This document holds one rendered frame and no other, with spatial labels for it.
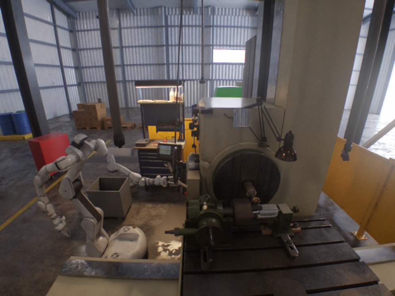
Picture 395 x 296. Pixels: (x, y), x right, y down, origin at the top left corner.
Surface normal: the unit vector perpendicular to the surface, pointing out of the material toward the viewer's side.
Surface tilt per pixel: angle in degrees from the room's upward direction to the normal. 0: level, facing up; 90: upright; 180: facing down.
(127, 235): 73
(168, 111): 90
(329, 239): 0
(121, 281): 0
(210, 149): 90
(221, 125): 90
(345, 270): 0
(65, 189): 90
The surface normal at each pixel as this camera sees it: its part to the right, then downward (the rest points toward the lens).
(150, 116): -0.04, 0.36
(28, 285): 0.00, -0.93
